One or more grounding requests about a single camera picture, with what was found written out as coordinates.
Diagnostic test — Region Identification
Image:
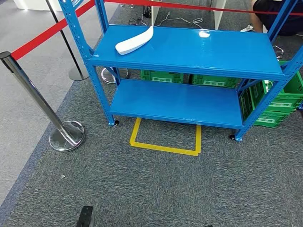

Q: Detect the white curved plastic part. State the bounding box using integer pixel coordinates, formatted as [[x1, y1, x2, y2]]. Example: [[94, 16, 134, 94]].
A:
[[115, 26, 154, 56]]

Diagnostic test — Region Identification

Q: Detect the dark stanchion with chrome base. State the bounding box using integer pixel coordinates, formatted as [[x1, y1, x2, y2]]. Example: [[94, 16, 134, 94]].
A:
[[100, 67, 129, 86]]

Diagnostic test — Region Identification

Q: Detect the black stanchion post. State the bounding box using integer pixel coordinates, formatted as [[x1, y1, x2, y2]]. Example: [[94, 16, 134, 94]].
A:
[[45, 0, 89, 81]]

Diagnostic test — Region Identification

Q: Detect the white display plinth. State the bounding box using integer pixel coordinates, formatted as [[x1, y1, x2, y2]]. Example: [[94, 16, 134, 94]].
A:
[[13, 0, 62, 11]]

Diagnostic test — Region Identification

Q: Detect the person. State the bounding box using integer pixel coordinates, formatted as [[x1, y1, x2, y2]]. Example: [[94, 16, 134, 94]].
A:
[[250, 0, 303, 36]]

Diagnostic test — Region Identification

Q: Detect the white cable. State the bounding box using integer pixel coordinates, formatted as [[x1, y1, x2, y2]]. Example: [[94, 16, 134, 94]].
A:
[[155, 12, 204, 29]]

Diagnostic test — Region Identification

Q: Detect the yellow floor tape outline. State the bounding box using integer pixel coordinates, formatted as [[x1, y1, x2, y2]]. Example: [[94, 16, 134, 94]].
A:
[[129, 117, 202, 157]]

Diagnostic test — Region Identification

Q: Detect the black power adapter cable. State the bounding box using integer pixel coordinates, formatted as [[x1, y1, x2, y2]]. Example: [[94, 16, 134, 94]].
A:
[[128, 17, 145, 26]]

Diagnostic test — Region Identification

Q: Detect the blue metal shelf rack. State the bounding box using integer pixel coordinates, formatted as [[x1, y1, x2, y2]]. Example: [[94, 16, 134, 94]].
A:
[[58, 0, 303, 142]]

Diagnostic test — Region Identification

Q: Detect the chrome stanchion post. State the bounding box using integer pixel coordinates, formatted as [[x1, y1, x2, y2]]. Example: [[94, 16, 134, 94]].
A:
[[0, 51, 85, 153]]

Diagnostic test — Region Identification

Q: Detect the green plastic crate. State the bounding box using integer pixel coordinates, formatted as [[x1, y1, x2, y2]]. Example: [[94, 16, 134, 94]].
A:
[[191, 74, 240, 89], [141, 69, 184, 84], [238, 61, 303, 123], [254, 108, 296, 129]]

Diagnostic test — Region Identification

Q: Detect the white desk side panel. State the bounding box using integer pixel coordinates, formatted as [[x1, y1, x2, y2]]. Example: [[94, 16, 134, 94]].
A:
[[151, 0, 160, 26], [214, 0, 227, 31]]

